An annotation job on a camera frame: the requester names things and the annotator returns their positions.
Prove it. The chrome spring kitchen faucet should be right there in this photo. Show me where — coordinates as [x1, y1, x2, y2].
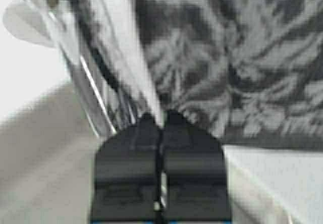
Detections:
[37, 0, 165, 138]

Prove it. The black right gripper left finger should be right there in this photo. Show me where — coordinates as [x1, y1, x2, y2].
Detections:
[89, 113, 159, 223]

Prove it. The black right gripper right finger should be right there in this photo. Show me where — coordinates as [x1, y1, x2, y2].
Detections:
[163, 110, 232, 223]

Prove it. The black white floral cloth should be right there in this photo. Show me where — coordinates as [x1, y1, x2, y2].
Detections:
[70, 0, 323, 150]

